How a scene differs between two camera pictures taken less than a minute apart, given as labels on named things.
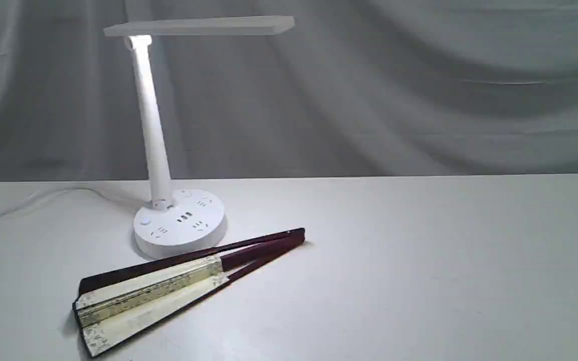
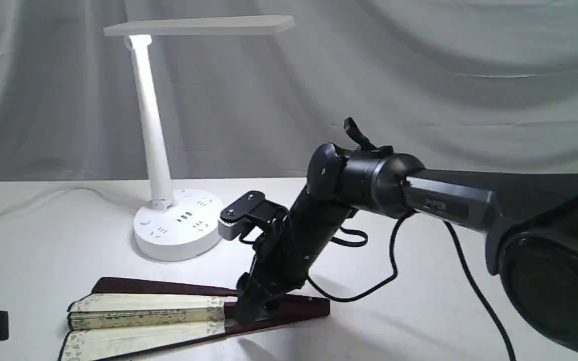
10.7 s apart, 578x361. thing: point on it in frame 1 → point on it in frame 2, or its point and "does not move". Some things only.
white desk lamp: x=176 y=223 does not move
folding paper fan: x=113 y=306 → x=122 y=318
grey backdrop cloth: x=357 y=88 does not move
